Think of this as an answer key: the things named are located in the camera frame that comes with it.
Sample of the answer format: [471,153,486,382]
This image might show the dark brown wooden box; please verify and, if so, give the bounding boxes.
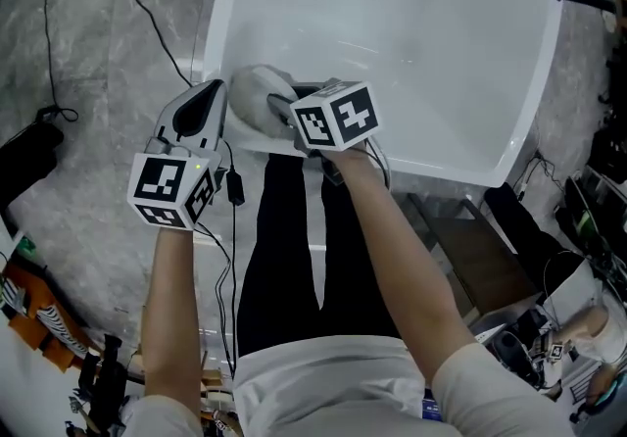
[409,193,543,328]

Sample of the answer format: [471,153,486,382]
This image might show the large white board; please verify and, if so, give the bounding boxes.
[0,312,148,437]

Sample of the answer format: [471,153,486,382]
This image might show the person's right forearm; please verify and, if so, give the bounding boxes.
[320,143,480,390]

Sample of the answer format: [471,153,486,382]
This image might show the black phone lit screen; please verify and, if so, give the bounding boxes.
[420,395,445,422]

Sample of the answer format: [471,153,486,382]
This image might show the person's white shirt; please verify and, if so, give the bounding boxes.
[119,334,582,437]

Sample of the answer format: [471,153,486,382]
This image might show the black white striped cloth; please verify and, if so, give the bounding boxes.
[34,304,90,357]

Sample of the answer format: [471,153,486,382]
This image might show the person's black trousers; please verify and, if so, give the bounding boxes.
[235,152,410,359]

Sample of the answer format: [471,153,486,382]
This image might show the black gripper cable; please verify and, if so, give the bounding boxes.
[193,138,247,380]
[364,138,393,191]

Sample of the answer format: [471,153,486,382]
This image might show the small green object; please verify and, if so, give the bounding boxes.
[17,236,39,261]

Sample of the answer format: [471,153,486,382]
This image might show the orange bag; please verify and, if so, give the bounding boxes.
[0,262,102,372]

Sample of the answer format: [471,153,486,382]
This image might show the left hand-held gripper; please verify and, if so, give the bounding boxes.
[126,77,230,231]

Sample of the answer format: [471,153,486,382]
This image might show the white bathtub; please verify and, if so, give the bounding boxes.
[190,0,565,189]

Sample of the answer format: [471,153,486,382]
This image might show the black tripod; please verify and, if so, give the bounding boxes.
[67,332,129,437]

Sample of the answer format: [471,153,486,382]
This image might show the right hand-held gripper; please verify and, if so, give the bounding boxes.
[266,76,382,160]

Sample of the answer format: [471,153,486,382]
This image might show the person's left forearm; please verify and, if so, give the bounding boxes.
[140,224,203,421]

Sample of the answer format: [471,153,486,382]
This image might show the black bag green stripe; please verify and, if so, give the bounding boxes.
[555,173,613,255]

